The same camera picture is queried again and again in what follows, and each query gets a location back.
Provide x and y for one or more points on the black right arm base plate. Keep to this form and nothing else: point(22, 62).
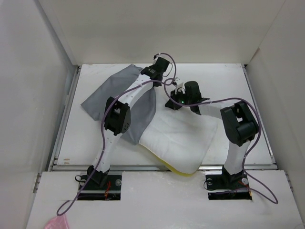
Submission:
point(220, 188)

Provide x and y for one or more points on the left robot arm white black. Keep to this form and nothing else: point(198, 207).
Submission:
point(124, 104)

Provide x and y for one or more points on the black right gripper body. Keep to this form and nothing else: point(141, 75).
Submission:
point(180, 98)

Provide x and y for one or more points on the aluminium rail front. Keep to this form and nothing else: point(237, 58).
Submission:
point(157, 168)

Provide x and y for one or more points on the white pillow yellow edge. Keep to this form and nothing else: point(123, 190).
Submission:
point(179, 139)

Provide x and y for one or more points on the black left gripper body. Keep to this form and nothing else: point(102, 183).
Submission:
point(158, 85)

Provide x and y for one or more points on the grey pillowcase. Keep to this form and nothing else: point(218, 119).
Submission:
point(142, 112)

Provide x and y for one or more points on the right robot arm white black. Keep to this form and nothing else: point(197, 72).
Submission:
point(240, 128)

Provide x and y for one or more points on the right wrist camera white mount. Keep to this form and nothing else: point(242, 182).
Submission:
point(178, 83)

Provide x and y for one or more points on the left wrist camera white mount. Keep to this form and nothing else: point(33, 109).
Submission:
point(156, 56)

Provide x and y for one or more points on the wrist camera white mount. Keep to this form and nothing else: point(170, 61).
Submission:
point(178, 83)
point(156, 56)

